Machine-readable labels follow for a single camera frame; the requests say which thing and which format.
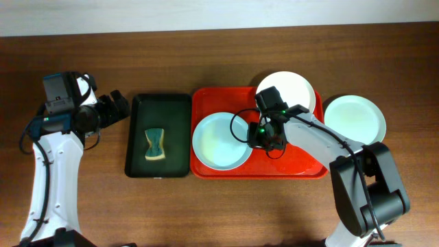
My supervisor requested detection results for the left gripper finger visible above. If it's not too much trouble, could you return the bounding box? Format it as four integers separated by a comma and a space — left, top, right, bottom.
99, 95, 119, 127
110, 90, 130, 120

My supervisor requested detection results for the light blue plate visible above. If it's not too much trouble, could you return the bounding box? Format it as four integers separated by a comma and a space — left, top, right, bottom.
192, 112, 252, 171

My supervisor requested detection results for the green yellow sponge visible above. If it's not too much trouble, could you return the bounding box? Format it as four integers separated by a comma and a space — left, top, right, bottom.
145, 128, 165, 161

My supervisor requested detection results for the light green plate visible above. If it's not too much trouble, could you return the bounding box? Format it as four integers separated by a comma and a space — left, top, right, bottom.
324, 95, 387, 145

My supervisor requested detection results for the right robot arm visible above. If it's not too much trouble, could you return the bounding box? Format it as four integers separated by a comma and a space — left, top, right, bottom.
247, 104, 410, 246

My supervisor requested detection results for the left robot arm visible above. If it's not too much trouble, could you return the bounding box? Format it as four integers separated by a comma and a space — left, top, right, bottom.
19, 90, 130, 246

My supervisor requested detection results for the red tray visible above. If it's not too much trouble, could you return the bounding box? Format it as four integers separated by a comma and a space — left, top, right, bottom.
190, 86, 328, 180

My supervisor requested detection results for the dark green tray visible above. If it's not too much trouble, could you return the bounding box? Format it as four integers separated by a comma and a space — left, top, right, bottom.
125, 94, 191, 178

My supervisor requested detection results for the white plate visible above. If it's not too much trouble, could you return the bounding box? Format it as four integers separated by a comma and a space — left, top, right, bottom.
256, 71, 316, 113

